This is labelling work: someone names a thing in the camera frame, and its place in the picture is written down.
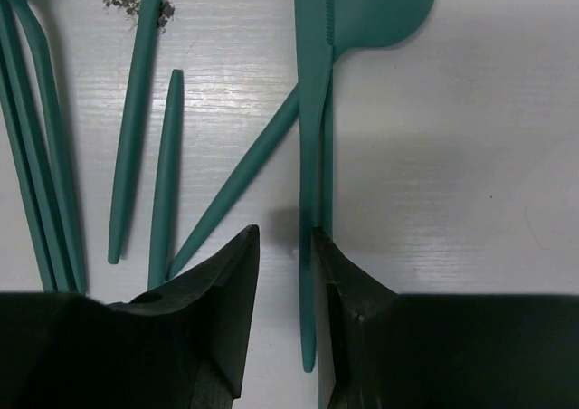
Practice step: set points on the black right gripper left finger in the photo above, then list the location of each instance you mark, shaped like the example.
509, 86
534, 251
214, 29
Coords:
181, 345

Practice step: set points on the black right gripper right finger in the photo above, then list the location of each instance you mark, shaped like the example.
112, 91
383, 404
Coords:
381, 349

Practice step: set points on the teal plastic knife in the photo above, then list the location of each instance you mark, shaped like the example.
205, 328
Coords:
131, 135
314, 37

